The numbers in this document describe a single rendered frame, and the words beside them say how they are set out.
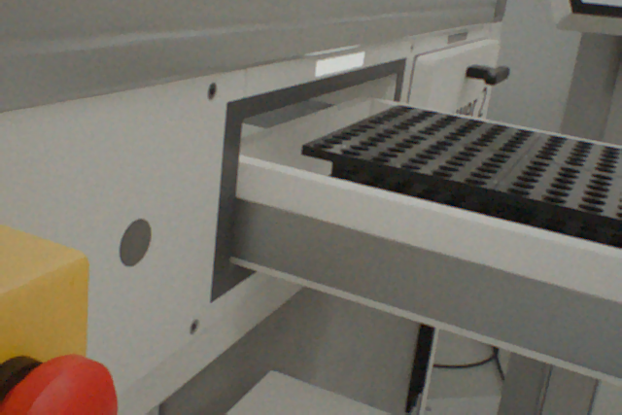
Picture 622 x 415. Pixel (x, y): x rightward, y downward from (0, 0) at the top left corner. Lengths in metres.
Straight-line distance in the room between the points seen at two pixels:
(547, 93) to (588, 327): 1.73
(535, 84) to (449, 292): 1.72
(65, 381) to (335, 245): 0.21
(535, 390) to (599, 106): 0.58
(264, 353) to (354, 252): 0.18
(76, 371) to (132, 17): 0.15
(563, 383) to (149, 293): 1.33
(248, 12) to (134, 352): 0.17
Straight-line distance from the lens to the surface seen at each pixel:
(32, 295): 0.23
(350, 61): 0.52
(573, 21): 1.22
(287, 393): 0.45
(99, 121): 0.30
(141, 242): 0.34
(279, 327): 0.55
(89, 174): 0.30
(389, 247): 0.37
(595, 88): 1.43
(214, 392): 0.49
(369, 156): 0.42
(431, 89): 0.67
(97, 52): 0.29
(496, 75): 0.76
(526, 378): 1.62
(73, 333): 0.25
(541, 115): 2.08
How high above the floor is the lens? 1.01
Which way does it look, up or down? 17 degrees down
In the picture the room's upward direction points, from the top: 7 degrees clockwise
